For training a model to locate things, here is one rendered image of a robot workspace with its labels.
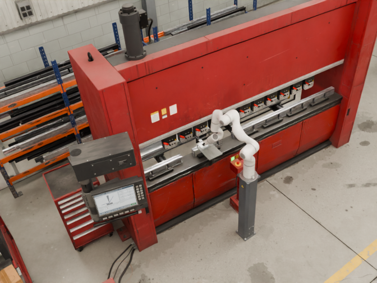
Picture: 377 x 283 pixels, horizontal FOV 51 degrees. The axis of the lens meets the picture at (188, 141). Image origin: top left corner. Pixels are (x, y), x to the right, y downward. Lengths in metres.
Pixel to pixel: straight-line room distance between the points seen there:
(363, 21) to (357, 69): 0.62
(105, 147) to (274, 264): 2.48
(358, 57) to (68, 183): 3.77
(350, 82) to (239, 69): 1.83
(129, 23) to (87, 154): 1.16
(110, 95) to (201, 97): 1.15
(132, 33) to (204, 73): 0.90
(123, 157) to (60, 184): 1.43
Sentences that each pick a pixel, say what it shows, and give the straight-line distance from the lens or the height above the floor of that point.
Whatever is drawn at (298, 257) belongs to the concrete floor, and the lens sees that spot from 4.86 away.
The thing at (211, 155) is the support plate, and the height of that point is 1.00.
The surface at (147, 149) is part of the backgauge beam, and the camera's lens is 4.62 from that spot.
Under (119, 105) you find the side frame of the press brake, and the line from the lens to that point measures 3.46.
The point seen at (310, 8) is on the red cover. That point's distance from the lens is 4.65.
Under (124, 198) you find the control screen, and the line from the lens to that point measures 3.51.
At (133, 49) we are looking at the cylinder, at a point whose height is 2.40.
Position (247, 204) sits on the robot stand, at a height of 0.64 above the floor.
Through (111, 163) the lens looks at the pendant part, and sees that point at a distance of 3.23.
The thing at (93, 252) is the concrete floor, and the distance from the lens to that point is 5.04.
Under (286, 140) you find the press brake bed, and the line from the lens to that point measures 5.35.
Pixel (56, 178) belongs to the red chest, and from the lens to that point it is 4.59.
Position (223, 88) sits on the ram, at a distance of 4.28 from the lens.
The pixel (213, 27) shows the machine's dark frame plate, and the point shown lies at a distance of 4.12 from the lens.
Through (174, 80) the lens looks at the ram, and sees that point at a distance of 3.86.
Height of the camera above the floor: 4.01
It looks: 41 degrees down
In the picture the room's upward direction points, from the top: 5 degrees counter-clockwise
